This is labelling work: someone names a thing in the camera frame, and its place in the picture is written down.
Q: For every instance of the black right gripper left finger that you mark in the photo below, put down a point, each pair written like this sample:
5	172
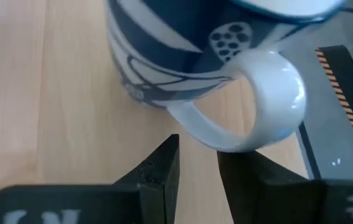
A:
151	193

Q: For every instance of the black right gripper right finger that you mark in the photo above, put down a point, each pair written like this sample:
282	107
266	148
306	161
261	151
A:
266	193

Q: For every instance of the white mug blue leaf pattern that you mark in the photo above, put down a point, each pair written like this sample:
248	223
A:
170	46

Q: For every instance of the black table edge frame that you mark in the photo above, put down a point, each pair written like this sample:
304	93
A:
309	155

